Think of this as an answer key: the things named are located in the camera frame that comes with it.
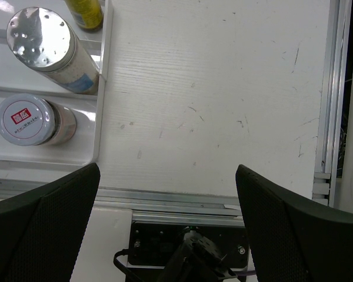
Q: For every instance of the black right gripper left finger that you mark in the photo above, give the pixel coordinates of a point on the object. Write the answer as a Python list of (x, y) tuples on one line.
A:
[(41, 230)]

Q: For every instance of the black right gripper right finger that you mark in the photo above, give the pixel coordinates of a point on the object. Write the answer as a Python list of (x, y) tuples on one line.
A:
[(293, 238)]

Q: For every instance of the white cap spice jar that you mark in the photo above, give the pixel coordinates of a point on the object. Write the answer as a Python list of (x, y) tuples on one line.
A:
[(29, 120)]

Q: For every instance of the blue label shaker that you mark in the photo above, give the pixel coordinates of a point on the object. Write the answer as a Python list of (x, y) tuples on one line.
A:
[(44, 42)]

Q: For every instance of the yellow bottle tan cap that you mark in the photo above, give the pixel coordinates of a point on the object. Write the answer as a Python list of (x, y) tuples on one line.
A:
[(87, 14)]

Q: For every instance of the white tiered plastic tray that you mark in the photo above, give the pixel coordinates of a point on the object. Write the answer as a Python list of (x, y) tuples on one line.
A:
[(15, 78)]

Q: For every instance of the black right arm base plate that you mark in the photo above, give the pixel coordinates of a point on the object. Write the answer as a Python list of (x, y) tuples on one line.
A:
[(187, 250)]

